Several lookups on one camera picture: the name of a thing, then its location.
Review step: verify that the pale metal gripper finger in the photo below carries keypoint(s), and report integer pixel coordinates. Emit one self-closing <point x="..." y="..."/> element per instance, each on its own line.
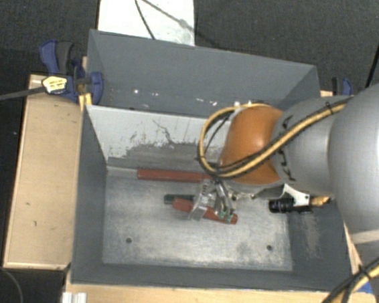
<point x="198" y="213"/>
<point x="202" y="197"/>

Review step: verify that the red-brown block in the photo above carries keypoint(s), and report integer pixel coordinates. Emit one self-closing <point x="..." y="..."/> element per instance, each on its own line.
<point x="170" y="176"/>
<point x="181" y="205"/>

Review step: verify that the dark green flat block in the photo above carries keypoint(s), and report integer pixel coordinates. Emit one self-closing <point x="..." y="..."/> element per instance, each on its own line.
<point x="176" y="198"/>

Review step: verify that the grey metal bin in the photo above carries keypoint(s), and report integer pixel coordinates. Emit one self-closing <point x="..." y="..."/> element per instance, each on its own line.
<point x="167" y="232"/>

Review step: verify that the pale wood flat board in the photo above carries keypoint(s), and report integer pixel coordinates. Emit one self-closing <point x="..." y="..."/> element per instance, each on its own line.
<point x="45" y="179"/>

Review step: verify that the black cylinder on white bracket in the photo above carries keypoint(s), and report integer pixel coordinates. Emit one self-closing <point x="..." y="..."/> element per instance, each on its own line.
<point x="281" y="205"/>

